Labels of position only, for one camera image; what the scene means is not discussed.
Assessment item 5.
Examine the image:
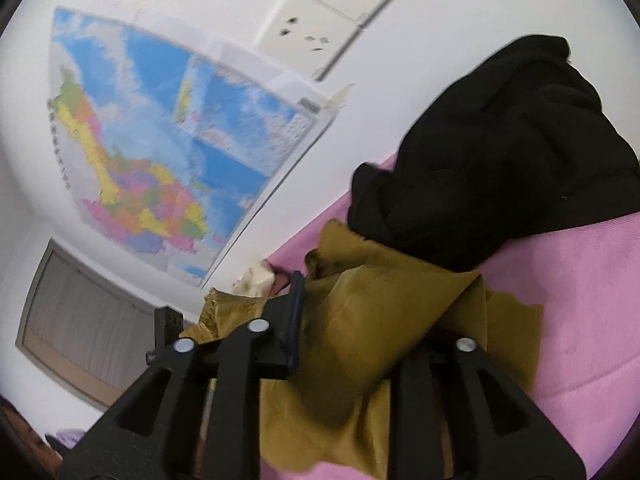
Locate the pink daisy print blanket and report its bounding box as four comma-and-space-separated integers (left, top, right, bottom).
260, 152, 640, 480

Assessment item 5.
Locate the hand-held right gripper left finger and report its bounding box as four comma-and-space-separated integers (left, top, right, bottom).
57, 271, 306, 480

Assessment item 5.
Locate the black garment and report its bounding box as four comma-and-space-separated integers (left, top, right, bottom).
347, 35, 640, 273

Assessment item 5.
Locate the cream garment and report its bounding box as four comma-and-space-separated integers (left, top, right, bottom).
235, 260, 276, 297

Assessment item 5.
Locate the colourful wall map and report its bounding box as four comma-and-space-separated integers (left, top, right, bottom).
45, 5, 351, 291

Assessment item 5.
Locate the olive green garment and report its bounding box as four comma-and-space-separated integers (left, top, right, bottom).
180, 220, 545, 480

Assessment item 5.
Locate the grey wooden door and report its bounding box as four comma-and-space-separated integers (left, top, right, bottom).
15, 237, 183, 411

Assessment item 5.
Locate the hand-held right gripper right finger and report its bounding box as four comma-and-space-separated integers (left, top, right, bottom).
390, 336, 587, 480

